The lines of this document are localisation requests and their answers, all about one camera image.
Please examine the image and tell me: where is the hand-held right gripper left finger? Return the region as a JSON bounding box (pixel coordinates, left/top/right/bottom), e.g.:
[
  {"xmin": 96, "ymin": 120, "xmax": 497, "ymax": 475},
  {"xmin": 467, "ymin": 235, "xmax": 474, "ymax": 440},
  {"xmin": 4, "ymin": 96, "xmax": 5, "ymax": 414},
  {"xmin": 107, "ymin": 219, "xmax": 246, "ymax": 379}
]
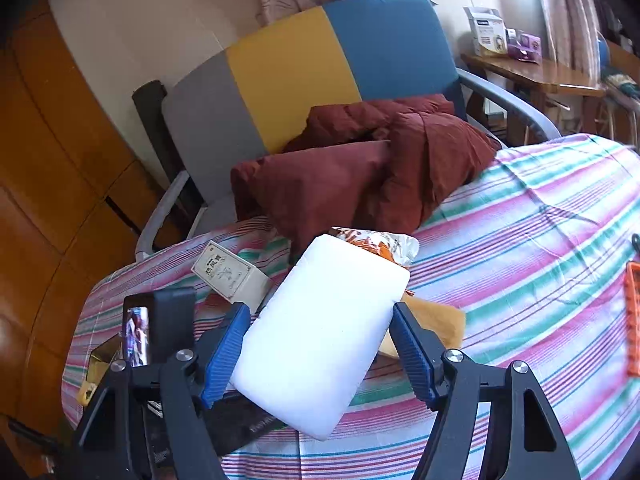
[{"xmin": 75, "ymin": 303, "xmax": 251, "ymax": 480}]

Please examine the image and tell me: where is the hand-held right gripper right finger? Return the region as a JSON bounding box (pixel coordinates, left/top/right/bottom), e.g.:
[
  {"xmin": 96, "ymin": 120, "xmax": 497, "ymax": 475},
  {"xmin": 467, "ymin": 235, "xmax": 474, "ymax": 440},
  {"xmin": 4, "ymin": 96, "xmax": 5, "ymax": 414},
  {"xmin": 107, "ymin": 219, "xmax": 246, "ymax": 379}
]
[{"xmin": 390, "ymin": 302, "xmax": 569, "ymax": 480}]

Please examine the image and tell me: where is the white foam block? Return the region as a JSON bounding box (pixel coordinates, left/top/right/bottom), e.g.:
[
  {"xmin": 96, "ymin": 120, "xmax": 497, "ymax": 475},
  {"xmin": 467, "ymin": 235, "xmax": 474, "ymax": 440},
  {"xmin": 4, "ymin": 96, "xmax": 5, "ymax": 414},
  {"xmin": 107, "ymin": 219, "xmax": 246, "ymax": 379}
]
[{"xmin": 231, "ymin": 234, "xmax": 411, "ymax": 442}]

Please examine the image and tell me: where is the yellow cloth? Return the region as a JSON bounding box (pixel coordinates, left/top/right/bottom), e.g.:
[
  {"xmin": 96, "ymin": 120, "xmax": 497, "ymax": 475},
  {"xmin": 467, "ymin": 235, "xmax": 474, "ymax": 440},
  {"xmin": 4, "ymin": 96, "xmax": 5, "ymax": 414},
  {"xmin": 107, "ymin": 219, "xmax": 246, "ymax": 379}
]
[{"xmin": 377, "ymin": 294, "xmax": 467, "ymax": 361}]

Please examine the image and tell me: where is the black smartphone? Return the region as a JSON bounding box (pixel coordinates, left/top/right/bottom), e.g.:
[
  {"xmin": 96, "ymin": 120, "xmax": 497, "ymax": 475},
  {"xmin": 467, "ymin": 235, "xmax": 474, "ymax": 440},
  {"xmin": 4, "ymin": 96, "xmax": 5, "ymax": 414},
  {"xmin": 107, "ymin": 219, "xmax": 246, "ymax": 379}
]
[{"xmin": 122, "ymin": 287, "xmax": 197, "ymax": 367}]

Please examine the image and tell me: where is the small beige printed box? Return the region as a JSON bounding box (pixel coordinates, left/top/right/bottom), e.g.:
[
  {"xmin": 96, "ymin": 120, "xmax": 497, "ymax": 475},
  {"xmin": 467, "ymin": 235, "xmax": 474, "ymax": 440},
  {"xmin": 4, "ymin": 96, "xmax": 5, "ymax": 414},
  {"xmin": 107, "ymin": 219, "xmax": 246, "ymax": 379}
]
[{"xmin": 191, "ymin": 240, "xmax": 273, "ymax": 313}]

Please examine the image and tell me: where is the orange silver snack bag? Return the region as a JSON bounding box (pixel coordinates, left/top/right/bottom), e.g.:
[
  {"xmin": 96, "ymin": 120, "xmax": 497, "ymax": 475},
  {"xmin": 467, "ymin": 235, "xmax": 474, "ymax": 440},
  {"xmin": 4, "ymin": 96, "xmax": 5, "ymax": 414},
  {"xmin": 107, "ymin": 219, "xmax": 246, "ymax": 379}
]
[{"xmin": 327, "ymin": 226, "xmax": 420, "ymax": 267}]

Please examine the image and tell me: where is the pink green striped tablecloth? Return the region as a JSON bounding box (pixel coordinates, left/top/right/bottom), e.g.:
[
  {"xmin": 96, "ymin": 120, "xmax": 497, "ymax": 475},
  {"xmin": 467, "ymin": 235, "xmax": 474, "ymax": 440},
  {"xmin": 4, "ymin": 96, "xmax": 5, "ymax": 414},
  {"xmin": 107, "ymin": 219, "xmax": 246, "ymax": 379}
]
[{"xmin": 61, "ymin": 132, "xmax": 640, "ymax": 480}]

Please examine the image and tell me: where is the dark red cushion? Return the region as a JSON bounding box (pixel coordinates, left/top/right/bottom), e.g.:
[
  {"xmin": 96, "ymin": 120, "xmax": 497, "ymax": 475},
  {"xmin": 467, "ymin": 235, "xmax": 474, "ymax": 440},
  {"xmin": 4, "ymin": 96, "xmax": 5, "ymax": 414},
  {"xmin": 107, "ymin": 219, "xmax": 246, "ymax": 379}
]
[{"xmin": 230, "ymin": 94, "xmax": 502, "ymax": 256}]

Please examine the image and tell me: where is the orange tool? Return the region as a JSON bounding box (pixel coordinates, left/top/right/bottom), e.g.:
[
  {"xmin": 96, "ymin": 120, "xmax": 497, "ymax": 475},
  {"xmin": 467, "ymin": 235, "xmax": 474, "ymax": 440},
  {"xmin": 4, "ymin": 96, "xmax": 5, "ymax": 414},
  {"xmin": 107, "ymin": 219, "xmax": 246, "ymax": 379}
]
[{"xmin": 624, "ymin": 260, "xmax": 640, "ymax": 379}]

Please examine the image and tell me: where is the wooden panelled cabinet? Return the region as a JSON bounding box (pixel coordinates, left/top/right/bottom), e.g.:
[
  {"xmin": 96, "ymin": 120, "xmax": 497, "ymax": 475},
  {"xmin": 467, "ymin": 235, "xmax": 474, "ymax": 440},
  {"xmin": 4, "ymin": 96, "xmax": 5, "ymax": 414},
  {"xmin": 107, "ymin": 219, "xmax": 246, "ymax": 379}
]
[{"xmin": 0, "ymin": 0, "xmax": 193, "ymax": 466}]

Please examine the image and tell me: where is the grey yellow blue armchair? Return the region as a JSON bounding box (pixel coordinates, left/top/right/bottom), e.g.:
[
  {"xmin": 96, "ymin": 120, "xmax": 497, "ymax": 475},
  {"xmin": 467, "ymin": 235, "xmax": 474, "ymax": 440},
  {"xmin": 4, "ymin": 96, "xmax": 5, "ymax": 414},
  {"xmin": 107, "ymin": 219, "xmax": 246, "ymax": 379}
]
[{"xmin": 132, "ymin": 0, "xmax": 563, "ymax": 263}]

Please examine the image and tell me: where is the wooden side table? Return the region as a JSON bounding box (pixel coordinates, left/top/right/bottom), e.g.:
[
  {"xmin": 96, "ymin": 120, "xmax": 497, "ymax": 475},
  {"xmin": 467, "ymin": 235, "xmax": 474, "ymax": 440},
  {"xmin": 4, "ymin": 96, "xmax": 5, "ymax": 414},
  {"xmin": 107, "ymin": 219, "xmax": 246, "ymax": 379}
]
[{"xmin": 460, "ymin": 52, "xmax": 608, "ymax": 146}]

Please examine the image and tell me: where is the purple box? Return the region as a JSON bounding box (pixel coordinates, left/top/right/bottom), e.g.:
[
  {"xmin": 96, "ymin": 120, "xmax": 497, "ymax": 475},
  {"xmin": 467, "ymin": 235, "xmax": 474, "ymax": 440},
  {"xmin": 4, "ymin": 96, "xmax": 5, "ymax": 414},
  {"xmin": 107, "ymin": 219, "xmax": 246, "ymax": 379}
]
[{"xmin": 507, "ymin": 31, "xmax": 543, "ymax": 64}]

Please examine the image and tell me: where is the white carton box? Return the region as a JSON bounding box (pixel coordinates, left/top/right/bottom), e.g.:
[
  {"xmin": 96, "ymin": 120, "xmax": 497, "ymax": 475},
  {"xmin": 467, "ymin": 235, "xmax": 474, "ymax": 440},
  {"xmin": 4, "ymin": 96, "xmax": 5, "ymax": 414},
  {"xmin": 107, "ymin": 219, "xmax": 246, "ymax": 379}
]
[{"xmin": 462, "ymin": 6, "xmax": 508, "ymax": 57}]

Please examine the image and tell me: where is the pink striped curtain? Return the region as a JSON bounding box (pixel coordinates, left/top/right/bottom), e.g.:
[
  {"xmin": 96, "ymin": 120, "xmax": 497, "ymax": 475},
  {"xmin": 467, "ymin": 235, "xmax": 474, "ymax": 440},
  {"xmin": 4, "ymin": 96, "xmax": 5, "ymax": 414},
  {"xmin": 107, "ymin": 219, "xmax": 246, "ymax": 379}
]
[{"xmin": 520, "ymin": 0, "xmax": 603, "ymax": 86}]

